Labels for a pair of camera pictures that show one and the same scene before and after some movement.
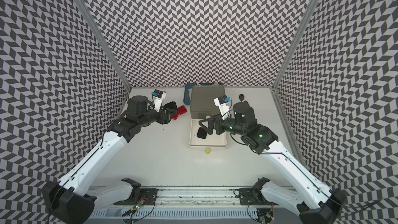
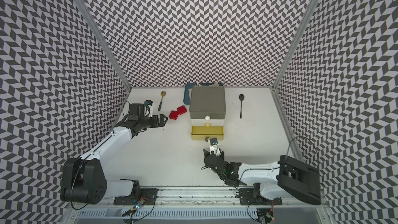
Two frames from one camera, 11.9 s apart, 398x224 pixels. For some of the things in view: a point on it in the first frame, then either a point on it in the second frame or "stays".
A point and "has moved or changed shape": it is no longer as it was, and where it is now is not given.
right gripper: [218, 120] to [206, 154]
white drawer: [212, 140] has moved or changed shape
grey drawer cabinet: [202, 103] stays
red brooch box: [175, 116] stays
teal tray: [187, 100] stays
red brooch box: [182, 109] stays
